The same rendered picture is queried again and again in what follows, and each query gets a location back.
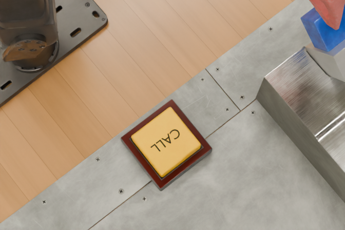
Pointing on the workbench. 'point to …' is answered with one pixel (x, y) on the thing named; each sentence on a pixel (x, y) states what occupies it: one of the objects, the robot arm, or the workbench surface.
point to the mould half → (309, 113)
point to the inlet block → (326, 43)
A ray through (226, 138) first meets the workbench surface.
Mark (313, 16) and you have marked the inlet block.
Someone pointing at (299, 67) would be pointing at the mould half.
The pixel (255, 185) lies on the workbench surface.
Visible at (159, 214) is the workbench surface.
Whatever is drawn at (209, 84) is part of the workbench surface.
